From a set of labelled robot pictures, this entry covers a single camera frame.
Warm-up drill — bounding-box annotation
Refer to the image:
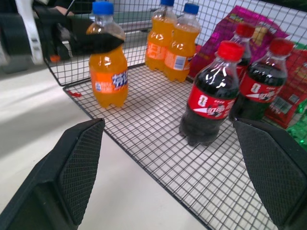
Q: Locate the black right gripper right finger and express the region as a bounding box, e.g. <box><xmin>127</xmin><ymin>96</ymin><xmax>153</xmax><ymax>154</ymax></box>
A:
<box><xmin>233</xmin><ymin>117</ymin><xmax>307</xmax><ymax>227</ymax></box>

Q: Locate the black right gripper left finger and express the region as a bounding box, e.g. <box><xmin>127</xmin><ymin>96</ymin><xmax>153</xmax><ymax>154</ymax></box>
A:
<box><xmin>0</xmin><ymin>118</ymin><xmax>106</xmax><ymax>230</ymax></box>

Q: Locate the red snack bag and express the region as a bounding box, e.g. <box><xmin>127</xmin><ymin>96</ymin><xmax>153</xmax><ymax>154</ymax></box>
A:
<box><xmin>263</xmin><ymin>45</ymin><xmax>307</xmax><ymax>129</ymax></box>

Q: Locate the orange soda bottle blue cap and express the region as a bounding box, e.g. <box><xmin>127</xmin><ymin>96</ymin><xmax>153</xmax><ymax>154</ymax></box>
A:
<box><xmin>164</xmin><ymin>3</ymin><xmax>201</xmax><ymax>82</ymax></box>
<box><xmin>145</xmin><ymin>0</ymin><xmax>178</xmax><ymax>71</ymax></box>
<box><xmin>86</xmin><ymin>1</ymin><xmax>129</xmax><ymax>108</ymax></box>

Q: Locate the magenta snack bag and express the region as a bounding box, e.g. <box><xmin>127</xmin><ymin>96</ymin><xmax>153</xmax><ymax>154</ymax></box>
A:
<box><xmin>191</xmin><ymin>4</ymin><xmax>291</xmax><ymax>80</ymax></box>

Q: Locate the green snack bag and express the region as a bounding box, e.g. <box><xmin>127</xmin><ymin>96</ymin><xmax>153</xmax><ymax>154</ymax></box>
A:
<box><xmin>286</xmin><ymin>40</ymin><xmax>307</xmax><ymax>146</ymax></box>

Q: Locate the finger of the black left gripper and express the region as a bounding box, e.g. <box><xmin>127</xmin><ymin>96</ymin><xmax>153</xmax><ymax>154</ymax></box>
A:
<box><xmin>68</xmin><ymin>16</ymin><xmax>94</xmax><ymax>36</ymax></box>
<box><xmin>69</xmin><ymin>33</ymin><xmax>126</xmax><ymax>57</ymax></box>

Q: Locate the cola bottle red cap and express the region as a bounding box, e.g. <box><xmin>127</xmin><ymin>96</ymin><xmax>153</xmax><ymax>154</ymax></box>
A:
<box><xmin>229</xmin><ymin>37</ymin><xmax>295</xmax><ymax>122</ymax></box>
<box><xmin>230</xmin><ymin>23</ymin><xmax>256</xmax><ymax>83</ymax></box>
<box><xmin>179</xmin><ymin>40</ymin><xmax>245</xmax><ymax>146</ymax></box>

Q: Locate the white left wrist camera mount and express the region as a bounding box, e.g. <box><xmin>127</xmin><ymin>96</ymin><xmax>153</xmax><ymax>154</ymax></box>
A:
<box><xmin>14</xmin><ymin>0</ymin><xmax>46</xmax><ymax>66</ymax></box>

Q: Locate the black wire rack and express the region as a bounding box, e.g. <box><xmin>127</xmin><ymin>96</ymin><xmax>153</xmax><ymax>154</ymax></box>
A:
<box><xmin>44</xmin><ymin>0</ymin><xmax>307</xmax><ymax>230</ymax></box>

